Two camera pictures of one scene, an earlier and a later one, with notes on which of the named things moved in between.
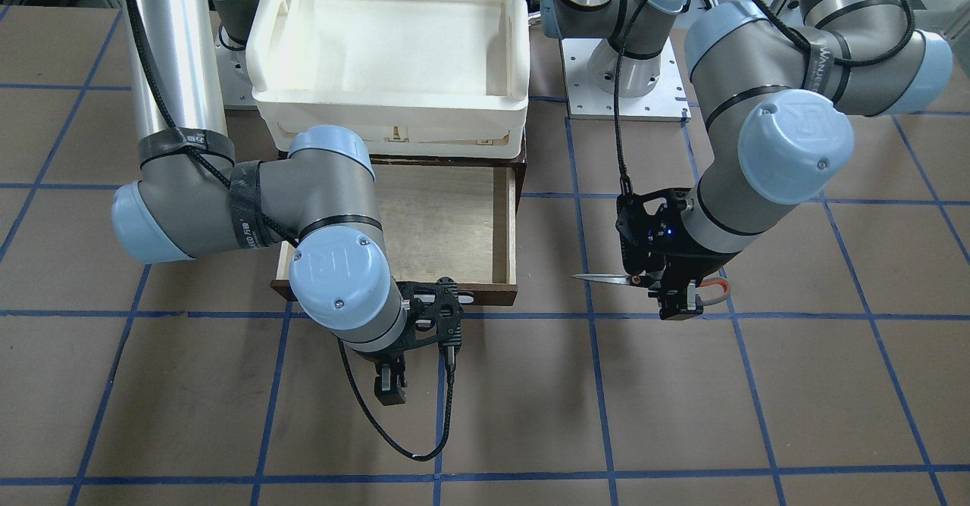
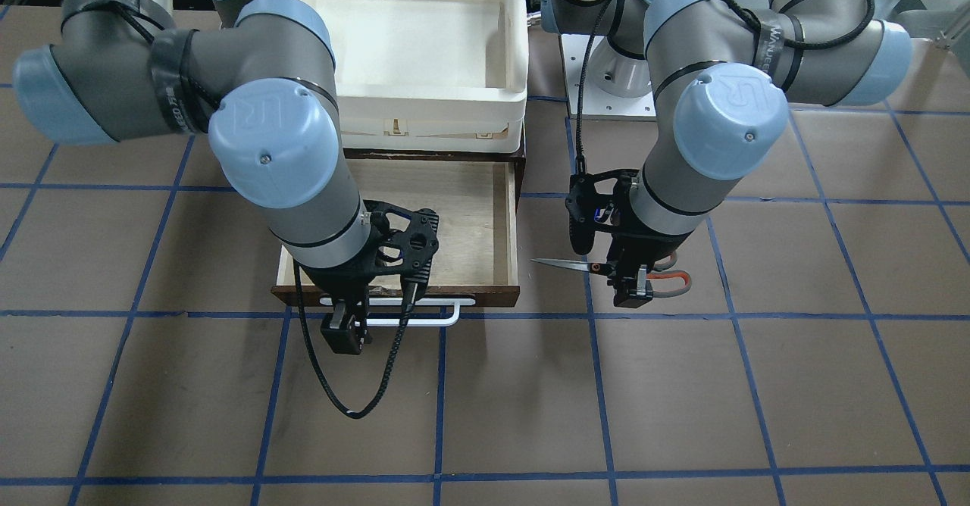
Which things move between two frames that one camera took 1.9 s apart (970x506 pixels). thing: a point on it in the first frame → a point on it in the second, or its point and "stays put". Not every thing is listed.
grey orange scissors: (642, 281) → (658, 270)
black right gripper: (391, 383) → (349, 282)
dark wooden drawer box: (445, 217) stays put
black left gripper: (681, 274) → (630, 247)
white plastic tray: (418, 67) stays put
